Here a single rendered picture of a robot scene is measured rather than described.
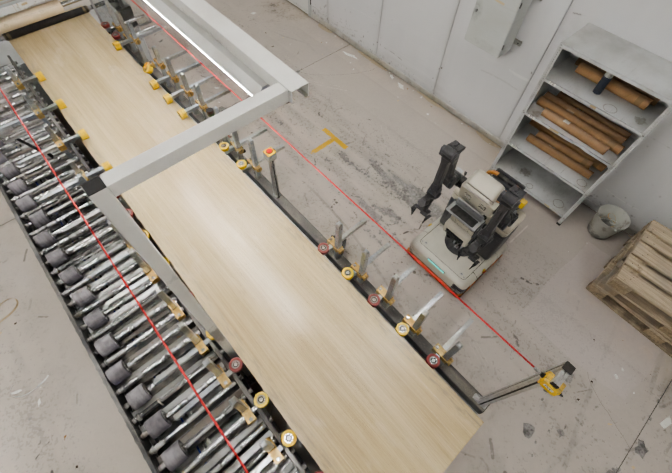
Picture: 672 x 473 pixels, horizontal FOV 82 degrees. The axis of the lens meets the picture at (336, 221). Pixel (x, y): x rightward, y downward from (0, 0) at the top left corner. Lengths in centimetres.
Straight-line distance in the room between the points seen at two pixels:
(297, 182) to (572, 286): 283
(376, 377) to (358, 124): 314
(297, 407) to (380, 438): 48
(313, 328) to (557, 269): 257
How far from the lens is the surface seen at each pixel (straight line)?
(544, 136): 432
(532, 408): 365
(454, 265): 348
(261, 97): 125
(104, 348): 282
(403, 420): 240
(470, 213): 283
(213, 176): 314
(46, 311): 419
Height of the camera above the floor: 325
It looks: 58 degrees down
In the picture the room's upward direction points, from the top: 3 degrees clockwise
